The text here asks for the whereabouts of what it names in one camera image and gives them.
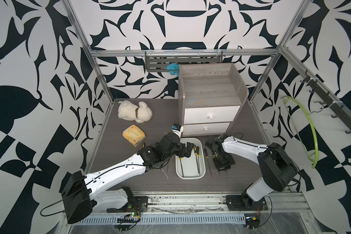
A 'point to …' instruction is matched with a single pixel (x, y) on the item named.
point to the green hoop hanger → (316, 160)
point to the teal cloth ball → (173, 68)
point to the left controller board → (129, 218)
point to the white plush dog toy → (127, 110)
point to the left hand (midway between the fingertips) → (186, 140)
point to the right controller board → (252, 223)
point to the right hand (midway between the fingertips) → (223, 167)
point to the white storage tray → (193, 167)
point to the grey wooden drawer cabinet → (210, 95)
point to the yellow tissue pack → (134, 134)
